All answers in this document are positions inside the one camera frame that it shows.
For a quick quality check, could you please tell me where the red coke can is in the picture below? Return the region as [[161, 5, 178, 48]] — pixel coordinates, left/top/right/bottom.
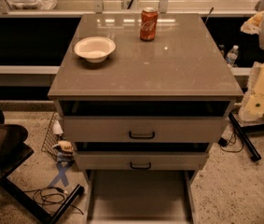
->
[[140, 7, 159, 41]]

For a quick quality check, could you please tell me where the clear water bottle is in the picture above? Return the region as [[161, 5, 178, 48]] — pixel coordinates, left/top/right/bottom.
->
[[225, 45, 239, 67]]

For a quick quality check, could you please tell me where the black table left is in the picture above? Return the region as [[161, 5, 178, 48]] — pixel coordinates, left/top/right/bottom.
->
[[0, 147, 84, 224]]

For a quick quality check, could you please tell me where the black stand leg right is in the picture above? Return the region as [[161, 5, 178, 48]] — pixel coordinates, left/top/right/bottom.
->
[[229, 113, 264, 162]]

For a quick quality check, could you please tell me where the grey top drawer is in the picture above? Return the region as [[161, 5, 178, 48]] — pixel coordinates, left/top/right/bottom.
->
[[63, 116, 229, 143]]

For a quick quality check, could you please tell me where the grey drawer cabinet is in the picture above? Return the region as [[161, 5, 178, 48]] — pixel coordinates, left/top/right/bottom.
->
[[47, 12, 244, 224]]

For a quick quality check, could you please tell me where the wire mesh basket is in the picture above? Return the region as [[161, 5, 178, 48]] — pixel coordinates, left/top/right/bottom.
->
[[41, 113, 58, 161]]

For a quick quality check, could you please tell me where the white paper bowl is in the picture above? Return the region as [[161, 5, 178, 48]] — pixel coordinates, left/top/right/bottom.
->
[[74, 36, 116, 63]]

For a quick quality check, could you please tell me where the black cable on floor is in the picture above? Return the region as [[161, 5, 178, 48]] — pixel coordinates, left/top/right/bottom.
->
[[23, 186, 85, 216]]

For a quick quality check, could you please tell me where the grey middle drawer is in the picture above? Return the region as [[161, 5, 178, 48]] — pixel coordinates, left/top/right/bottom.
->
[[74, 151, 208, 170]]

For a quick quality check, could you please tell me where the grey open bottom drawer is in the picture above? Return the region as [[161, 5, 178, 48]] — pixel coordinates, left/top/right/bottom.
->
[[83, 170, 198, 224]]

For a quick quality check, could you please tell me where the blue tape cross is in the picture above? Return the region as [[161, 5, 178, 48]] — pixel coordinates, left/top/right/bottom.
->
[[49, 162, 73, 187]]

